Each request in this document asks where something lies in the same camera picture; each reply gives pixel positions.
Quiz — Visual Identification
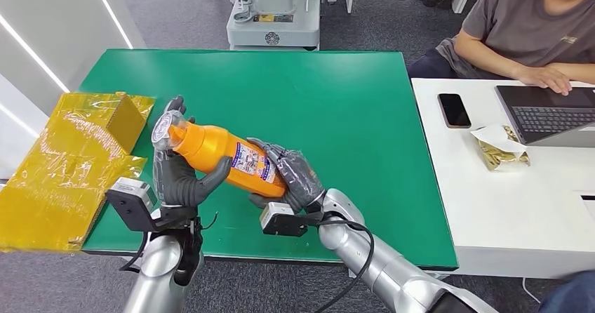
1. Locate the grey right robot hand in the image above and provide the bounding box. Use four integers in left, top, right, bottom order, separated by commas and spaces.
246, 137, 326, 214

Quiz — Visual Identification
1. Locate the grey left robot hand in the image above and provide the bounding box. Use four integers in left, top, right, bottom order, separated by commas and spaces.
152, 95, 234, 210

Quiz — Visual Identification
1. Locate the orange plastic bottle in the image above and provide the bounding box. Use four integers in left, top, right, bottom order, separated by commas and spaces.
151, 109, 288, 199

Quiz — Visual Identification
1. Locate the green table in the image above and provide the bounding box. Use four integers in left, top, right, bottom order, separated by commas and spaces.
79, 48, 459, 271

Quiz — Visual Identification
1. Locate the yellow taped cardboard box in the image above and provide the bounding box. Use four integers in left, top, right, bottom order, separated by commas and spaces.
0, 91, 156, 255

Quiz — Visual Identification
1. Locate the grey machine with column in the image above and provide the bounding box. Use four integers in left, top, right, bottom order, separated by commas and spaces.
226, 0, 322, 51

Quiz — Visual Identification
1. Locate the black smartphone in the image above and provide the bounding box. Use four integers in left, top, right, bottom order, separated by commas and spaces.
437, 93, 473, 130

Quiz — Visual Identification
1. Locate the gold foil snack packet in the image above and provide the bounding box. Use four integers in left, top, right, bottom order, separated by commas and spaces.
470, 124, 531, 173

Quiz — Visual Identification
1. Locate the white desk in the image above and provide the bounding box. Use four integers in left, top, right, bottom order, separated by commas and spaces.
411, 78, 595, 280

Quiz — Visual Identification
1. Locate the dark grey laptop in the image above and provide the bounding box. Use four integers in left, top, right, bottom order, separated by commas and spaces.
495, 85, 595, 149

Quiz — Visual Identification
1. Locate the person's right hand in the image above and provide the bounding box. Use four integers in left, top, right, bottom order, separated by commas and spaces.
514, 65, 573, 96

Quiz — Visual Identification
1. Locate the person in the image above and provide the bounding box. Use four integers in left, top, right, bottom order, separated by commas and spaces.
407, 0, 595, 96

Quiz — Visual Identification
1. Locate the blue cloth object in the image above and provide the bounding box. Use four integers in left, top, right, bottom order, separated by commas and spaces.
539, 271, 595, 313

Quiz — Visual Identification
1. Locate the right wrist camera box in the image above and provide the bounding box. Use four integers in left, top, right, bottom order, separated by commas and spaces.
258, 201, 324, 237

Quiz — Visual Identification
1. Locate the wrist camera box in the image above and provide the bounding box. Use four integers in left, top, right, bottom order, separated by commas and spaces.
105, 177, 161, 233
258, 201, 324, 237

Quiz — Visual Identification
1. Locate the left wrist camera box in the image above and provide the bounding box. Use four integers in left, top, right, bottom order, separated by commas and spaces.
105, 177, 161, 233

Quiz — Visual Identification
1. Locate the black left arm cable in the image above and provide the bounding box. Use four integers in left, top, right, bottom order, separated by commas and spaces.
118, 230, 151, 273

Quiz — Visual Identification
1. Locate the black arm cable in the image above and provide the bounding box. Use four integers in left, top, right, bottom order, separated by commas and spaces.
307, 218, 375, 313
118, 230, 151, 273

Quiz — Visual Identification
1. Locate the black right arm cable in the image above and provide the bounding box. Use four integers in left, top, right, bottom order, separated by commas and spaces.
307, 218, 375, 313

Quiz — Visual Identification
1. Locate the white LED wall strip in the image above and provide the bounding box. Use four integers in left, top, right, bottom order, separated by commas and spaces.
87, 0, 135, 50
0, 13, 72, 94
0, 101, 43, 138

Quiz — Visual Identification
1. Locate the white cable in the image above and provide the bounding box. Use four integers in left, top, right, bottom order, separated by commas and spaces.
521, 278, 542, 306

